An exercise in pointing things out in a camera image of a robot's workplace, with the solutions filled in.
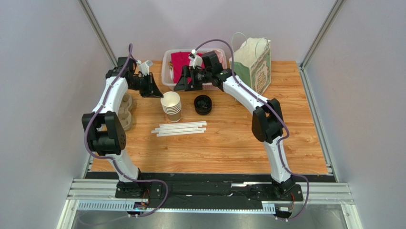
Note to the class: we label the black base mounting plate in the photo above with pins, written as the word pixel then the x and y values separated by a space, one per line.
pixel 207 191

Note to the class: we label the stack of paper cups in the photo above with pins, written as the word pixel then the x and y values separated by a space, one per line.
pixel 171 104

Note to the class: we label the pink cloth in basket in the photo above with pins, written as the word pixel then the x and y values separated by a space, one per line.
pixel 221 58

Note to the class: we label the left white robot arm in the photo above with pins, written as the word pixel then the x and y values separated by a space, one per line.
pixel 105 137

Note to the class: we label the brown pulp cup carrier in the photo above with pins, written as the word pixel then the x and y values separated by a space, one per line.
pixel 124 113

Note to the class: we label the stack of black lids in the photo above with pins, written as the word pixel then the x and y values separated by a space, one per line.
pixel 203 104

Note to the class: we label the green paper gift bag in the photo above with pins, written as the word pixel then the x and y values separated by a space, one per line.
pixel 252 62

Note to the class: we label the white plastic basket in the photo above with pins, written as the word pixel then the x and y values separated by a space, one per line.
pixel 167 71

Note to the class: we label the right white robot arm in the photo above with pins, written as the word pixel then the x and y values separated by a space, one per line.
pixel 267 119

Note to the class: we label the aluminium frame rail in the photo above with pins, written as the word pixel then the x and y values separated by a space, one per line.
pixel 99 194

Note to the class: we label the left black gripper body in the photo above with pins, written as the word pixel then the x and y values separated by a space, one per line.
pixel 142 84

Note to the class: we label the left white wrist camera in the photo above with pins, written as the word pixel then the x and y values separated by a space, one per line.
pixel 144 67

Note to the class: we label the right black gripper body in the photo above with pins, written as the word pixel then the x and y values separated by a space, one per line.
pixel 189 78

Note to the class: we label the red folded shirt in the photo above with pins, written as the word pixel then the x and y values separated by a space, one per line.
pixel 179 59

